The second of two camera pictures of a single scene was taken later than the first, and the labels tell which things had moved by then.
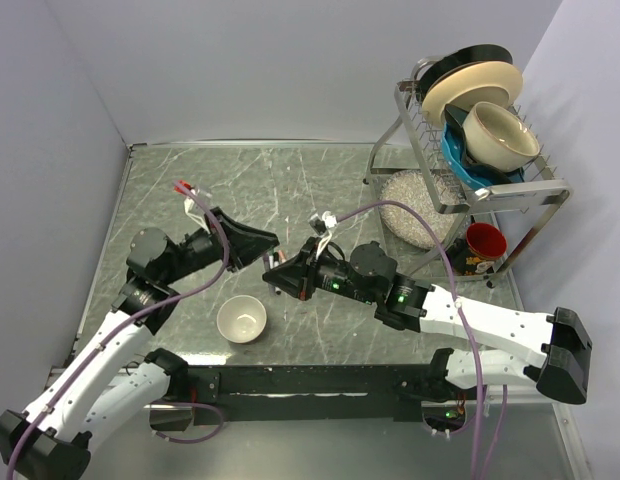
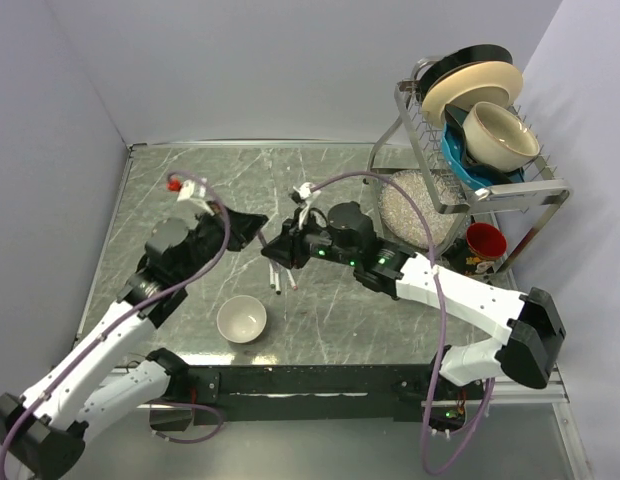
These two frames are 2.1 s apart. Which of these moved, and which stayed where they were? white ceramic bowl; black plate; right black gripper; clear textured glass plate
Moved: right black gripper
Stayed: white ceramic bowl; black plate; clear textured glass plate
